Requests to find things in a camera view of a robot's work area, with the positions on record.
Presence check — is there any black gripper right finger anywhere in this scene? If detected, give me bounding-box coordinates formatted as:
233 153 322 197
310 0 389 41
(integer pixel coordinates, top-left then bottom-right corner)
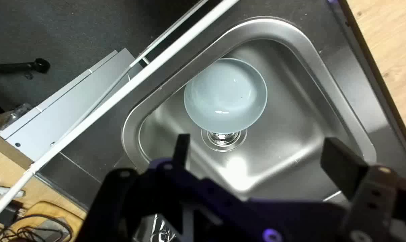
321 135 372 201

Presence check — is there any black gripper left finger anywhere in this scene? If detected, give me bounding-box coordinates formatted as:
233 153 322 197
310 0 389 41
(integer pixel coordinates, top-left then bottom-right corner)
173 133 193 173

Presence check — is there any chrome sink drain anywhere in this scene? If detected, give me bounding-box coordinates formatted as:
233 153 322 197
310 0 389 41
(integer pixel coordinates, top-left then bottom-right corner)
202 127 249 153

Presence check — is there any stainless steel sink basin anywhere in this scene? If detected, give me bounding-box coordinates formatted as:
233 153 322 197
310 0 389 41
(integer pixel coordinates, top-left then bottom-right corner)
122 16 380 212

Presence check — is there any light blue bowl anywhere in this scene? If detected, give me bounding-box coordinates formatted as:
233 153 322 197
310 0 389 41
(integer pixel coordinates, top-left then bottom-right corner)
184 56 270 134

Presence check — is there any white flat panel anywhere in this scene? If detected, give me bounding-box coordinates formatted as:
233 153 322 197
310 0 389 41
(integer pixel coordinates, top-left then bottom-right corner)
0 47 138 162

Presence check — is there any black pole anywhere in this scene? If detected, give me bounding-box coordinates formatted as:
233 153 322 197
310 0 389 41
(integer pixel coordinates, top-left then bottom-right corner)
0 57 53 78

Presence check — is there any white metal frame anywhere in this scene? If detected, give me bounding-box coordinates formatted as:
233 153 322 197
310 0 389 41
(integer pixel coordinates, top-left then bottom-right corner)
0 0 241 225

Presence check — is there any black cable bundle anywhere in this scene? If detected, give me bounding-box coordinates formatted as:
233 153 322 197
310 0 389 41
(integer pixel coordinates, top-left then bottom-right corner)
0 200 76 242

